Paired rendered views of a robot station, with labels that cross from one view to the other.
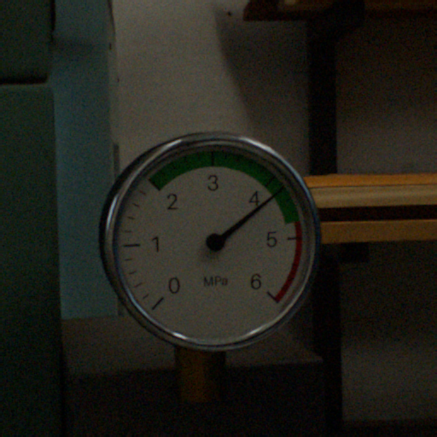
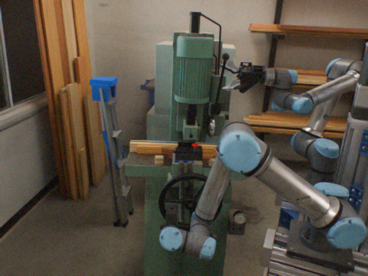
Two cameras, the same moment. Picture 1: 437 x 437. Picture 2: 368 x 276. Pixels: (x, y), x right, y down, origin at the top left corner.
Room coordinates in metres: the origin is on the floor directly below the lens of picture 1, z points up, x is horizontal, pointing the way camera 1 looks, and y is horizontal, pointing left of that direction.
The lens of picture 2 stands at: (-1.12, 0.07, 1.57)
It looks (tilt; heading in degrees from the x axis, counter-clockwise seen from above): 20 degrees down; 9
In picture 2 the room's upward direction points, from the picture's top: 3 degrees clockwise
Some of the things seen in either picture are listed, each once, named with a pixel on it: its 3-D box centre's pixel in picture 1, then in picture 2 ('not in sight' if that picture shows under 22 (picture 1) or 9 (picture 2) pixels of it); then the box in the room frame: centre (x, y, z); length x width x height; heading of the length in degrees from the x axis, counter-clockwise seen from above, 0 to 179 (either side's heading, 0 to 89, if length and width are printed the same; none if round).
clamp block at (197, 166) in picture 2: not in sight; (187, 166); (0.30, 0.28, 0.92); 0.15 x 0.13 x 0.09; 101
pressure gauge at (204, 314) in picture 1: (204, 269); (239, 218); (0.34, 0.01, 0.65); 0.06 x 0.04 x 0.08; 101
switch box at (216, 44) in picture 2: not in sight; (215, 54); (0.83, 0.23, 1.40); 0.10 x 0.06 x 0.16; 11
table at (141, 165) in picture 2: not in sight; (185, 167); (0.38, 0.30, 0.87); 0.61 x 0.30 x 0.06; 101
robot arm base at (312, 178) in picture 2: not in sight; (320, 176); (0.48, -0.38, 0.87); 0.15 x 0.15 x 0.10
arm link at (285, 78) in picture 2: not in sight; (283, 78); (0.49, -0.13, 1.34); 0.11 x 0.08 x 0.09; 101
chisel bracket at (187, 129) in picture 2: not in sight; (190, 131); (0.51, 0.30, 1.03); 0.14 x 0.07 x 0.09; 11
